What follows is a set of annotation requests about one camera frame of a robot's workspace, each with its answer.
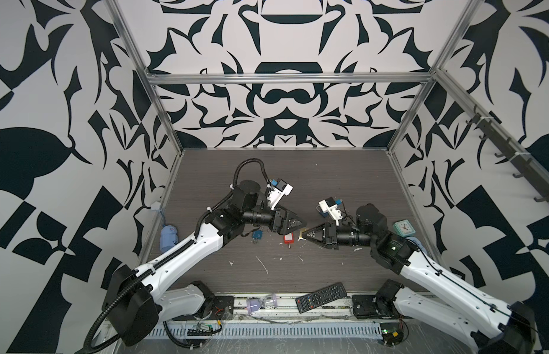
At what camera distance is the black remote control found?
76 cm

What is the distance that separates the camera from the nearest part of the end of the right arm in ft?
1.95

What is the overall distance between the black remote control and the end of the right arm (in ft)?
0.70
